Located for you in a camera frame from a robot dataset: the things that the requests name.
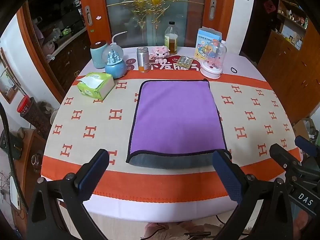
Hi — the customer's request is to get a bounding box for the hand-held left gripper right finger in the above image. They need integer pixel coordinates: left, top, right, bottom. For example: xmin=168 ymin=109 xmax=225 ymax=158
xmin=212 ymin=149 xmax=293 ymax=240

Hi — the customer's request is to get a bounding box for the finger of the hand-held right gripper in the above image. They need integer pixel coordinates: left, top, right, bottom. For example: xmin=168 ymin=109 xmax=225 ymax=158
xmin=294 ymin=135 xmax=320 ymax=157
xmin=269 ymin=143 xmax=303 ymax=172

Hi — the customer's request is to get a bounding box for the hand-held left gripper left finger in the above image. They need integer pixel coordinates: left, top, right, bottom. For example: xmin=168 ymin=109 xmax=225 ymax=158
xmin=26 ymin=149 xmax=110 ymax=240

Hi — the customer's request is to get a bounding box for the purple towel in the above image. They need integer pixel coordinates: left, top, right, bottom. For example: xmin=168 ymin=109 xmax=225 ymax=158
xmin=126 ymin=79 xmax=232 ymax=169

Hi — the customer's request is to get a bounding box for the person's right forearm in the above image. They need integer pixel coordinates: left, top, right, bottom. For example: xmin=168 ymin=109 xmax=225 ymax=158
xmin=295 ymin=209 xmax=320 ymax=240

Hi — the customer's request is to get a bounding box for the orange patterned tablecloth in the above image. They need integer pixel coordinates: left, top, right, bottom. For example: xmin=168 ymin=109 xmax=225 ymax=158
xmin=41 ymin=46 xmax=304 ymax=223

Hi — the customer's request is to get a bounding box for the red lid jar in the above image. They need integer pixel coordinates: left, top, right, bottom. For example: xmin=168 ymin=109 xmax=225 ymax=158
xmin=16 ymin=95 xmax=52 ymax=140

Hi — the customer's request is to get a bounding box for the green tissue box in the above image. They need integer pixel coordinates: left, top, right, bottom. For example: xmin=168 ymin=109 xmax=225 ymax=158
xmin=76 ymin=72 xmax=115 ymax=101

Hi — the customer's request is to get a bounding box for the wooden shelf cabinet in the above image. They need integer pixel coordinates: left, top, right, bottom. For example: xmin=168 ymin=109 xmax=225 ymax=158
xmin=257 ymin=0 xmax=320 ymax=124

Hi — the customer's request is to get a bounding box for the blue castle snow globe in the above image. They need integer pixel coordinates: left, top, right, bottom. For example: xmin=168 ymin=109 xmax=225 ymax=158
xmin=104 ymin=44 xmax=127 ymax=78

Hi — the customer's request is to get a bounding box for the glass dome pink base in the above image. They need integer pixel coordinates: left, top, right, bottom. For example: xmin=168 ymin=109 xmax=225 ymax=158
xmin=200 ymin=40 xmax=227 ymax=79

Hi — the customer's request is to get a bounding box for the light blue humidifier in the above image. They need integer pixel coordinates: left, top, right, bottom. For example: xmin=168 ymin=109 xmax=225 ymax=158
xmin=90 ymin=41 xmax=108 ymax=69

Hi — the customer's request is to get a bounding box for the pill blister pack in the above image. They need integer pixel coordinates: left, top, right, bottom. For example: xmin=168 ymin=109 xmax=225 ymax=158
xmin=176 ymin=56 xmax=195 ymax=67

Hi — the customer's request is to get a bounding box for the silver metal can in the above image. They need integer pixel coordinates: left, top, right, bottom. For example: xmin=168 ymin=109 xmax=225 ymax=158
xmin=136 ymin=47 xmax=150 ymax=73

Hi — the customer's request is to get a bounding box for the red printed mat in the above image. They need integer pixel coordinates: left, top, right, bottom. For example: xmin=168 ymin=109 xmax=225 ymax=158
xmin=125 ymin=52 xmax=202 ymax=72

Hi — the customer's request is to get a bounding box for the blue paper carton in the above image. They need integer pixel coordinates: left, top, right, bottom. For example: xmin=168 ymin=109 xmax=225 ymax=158
xmin=194 ymin=27 xmax=222 ymax=61

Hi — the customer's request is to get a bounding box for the pink plush toy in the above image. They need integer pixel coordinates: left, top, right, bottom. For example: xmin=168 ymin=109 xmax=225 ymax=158
xmin=152 ymin=45 xmax=171 ymax=57

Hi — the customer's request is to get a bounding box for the glass bottle amber liquid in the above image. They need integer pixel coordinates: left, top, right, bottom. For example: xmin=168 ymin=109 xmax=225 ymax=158
xmin=164 ymin=21 xmax=178 ymax=55

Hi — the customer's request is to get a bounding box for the wooden display cabinet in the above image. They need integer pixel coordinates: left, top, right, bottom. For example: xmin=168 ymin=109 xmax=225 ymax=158
xmin=16 ymin=0 xmax=92 ymax=100

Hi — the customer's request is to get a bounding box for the silver door handle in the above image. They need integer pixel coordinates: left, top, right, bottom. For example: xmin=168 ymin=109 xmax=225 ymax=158
xmin=85 ymin=6 xmax=93 ymax=26
xmin=208 ymin=0 xmax=217 ymax=21

